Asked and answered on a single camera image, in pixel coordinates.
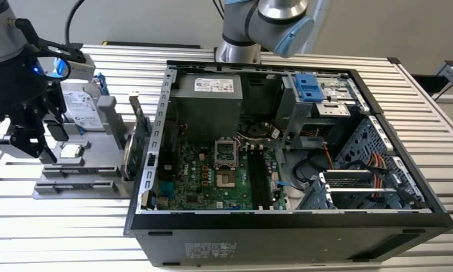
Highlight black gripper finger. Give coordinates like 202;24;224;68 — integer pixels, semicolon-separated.
42;95;71;142
6;121;59;164

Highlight black RAM slot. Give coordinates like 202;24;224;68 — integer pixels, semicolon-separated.
262;144;275;210
258;144;271;210
248;144;262;210
252;144;266;210

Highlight silver CPU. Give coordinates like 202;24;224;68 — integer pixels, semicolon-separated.
59;143;87;158

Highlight hard disk in blue carrier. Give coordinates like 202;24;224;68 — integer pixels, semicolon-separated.
60;73;111;134

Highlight grey parts rack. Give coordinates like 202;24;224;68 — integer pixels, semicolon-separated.
32;95;152;201

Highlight green graphics card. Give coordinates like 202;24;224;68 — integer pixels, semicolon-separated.
123;90;152;182

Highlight grey power supply unit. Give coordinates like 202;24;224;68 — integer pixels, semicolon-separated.
172;72;246;142

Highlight metal socket cover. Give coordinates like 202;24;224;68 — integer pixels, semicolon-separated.
214;136;239;168

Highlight CPU socket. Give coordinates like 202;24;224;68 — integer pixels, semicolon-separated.
215;169;239;189

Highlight green motherboard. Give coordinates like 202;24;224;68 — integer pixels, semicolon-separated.
156;138;291;212

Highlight black open PC case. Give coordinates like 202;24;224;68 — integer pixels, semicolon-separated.
123;59;453;267

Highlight blue drive latch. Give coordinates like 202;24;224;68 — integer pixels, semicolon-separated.
294;73;324;102

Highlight metal drive cage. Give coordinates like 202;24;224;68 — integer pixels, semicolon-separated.
275;72;371;150

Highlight metal disk bay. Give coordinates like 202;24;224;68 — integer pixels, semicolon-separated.
298;168;404;211

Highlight aluminium side table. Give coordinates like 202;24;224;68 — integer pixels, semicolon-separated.
432;59;453;103

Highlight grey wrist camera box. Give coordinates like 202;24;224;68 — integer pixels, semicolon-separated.
64;42;98;82

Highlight black camera cable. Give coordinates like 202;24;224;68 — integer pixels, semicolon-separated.
66;0;87;45

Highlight pale yellow wire bundle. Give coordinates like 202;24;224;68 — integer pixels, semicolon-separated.
236;120;284;142

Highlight thick black data cable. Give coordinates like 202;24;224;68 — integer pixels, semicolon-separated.
292;154;327;189

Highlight orange power wire bundle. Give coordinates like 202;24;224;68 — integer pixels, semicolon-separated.
300;129;334;171

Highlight orange red yellow wires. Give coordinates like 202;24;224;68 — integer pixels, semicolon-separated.
366;151;390;196

